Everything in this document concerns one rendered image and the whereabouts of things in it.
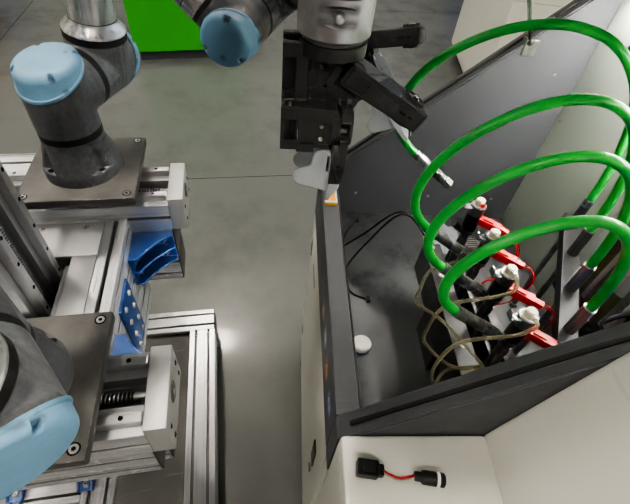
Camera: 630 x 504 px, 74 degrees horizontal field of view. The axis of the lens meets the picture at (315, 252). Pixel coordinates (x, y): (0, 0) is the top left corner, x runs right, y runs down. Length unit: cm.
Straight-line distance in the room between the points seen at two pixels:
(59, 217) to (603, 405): 100
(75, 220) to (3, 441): 68
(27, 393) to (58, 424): 4
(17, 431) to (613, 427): 57
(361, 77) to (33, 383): 42
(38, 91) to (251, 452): 130
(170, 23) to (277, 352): 293
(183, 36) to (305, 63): 358
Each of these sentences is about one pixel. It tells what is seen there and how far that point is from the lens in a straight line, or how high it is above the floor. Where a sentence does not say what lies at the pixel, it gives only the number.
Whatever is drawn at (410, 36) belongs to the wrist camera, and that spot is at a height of 138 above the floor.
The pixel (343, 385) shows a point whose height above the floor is 95.
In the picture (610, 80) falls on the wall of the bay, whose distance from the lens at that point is 106.
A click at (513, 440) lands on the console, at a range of 69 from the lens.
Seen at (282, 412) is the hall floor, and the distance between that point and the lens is 173.
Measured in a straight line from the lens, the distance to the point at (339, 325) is 79.
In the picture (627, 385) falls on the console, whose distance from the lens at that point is 57.
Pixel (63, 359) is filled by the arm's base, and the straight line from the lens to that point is 67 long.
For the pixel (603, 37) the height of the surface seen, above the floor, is 142.
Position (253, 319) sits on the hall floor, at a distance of 193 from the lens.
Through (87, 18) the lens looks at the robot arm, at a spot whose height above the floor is 130.
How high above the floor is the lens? 161
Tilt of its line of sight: 47 degrees down
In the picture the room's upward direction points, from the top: 7 degrees clockwise
